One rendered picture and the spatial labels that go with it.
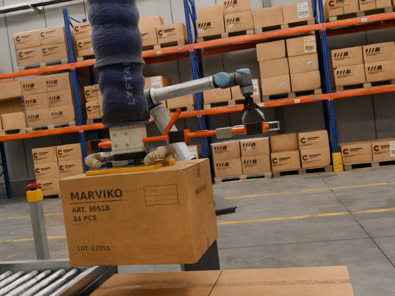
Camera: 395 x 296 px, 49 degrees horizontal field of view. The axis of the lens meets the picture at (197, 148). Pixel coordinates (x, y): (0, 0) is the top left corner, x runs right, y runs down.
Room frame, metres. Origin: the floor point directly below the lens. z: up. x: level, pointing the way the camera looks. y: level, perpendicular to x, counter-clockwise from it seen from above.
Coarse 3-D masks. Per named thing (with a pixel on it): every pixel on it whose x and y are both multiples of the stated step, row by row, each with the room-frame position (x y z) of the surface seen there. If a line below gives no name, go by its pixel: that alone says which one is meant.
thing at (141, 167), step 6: (108, 162) 1.95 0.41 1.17; (138, 162) 1.91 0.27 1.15; (102, 168) 1.97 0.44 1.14; (108, 168) 1.93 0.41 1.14; (114, 168) 1.92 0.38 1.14; (120, 168) 1.91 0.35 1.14; (126, 168) 1.89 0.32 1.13; (132, 168) 1.88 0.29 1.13; (138, 168) 1.87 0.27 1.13; (144, 168) 1.86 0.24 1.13; (150, 168) 1.85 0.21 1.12; (156, 168) 1.87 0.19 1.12; (90, 174) 1.93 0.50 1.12; (96, 174) 1.93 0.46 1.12
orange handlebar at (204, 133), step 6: (198, 132) 1.91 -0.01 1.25; (204, 132) 1.90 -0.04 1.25; (210, 132) 1.89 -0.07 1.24; (234, 132) 1.87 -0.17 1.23; (144, 138) 1.99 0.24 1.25; (150, 138) 1.97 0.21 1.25; (156, 138) 1.96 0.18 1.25; (162, 138) 1.95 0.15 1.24; (102, 144) 2.04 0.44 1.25; (108, 144) 2.03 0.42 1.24
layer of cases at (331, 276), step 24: (120, 288) 2.05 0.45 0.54; (144, 288) 2.01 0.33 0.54; (168, 288) 1.97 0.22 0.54; (192, 288) 1.93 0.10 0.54; (216, 288) 1.90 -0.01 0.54; (240, 288) 1.86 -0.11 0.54; (264, 288) 1.83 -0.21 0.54; (288, 288) 1.80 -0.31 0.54; (312, 288) 1.77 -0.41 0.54; (336, 288) 1.74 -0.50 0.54
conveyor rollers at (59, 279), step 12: (0, 276) 2.48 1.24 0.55; (12, 276) 2.45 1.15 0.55; (24, 276) 2.42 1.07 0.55; (36, 276) 2.39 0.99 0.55; (48, 276) 2.45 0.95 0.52; (60, 276) 2.41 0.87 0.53; (72, 276) 2.37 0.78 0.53; (0, 288) 2.32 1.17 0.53; (12, 288) 2.29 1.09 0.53; (24, 288) 2.25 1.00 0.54; (36, 288) 2.21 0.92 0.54; (48, 288) 2.17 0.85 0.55; (60, 288) 2.14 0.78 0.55
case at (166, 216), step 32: (192, 160) 2.09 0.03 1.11; (64, 192) 1.92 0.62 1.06; (96, 192) 1.87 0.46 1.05; (128, 192) 1.83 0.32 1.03; (160, 192) 1.78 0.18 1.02; (192, 192) 1.82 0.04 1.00; (96, 224) 1.88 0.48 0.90; (128, 224) 1.83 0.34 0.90; (160, 224) 1.79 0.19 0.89; (192, 224) 1.77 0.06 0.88; (96, 256) 1.88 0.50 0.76; (128, 256) 1.84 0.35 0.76; (160, 256) 1.80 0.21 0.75; (192, 256) 1.76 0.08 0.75
